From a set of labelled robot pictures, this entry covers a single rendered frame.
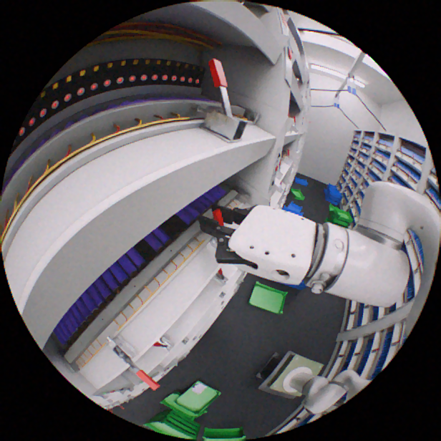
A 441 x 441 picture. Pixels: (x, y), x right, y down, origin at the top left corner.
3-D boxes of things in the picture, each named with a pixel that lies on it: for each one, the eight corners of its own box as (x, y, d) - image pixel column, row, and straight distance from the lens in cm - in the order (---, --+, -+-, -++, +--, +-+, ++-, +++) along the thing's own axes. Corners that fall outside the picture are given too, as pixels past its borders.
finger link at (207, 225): (225, 256, 18) (192, 239, 22) (236, 241, 20) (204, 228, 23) (221, 241, 16) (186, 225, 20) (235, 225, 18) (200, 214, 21)
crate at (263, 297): (283, 294, 134) (287, 291, 127) (278, 314, 128) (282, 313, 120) (255, 283, 127) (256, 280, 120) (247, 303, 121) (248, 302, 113)
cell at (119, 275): (111, 252, 27) (131, 278, 25) (104, 258, 28) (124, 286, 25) (107, 248, 26) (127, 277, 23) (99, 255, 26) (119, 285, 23)
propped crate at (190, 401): (197, 379, 128) (197, 381, 120) (219, 391, 132) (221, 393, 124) (173, 400, 135) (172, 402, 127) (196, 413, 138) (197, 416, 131)
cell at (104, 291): (96, 265, 28) (115, 294, 26) (89, 271, 29) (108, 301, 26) (91, 263, 27) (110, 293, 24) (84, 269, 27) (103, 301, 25)
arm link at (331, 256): (313, 303, 20) (293, 296, 19) (321, 254, 25) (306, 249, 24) (350, 271, 14) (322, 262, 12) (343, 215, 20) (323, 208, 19)
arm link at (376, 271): (359, 225, 15) (321, 305, 17) (421, 255, 24) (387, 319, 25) (337, 217, 23) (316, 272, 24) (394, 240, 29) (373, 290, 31)
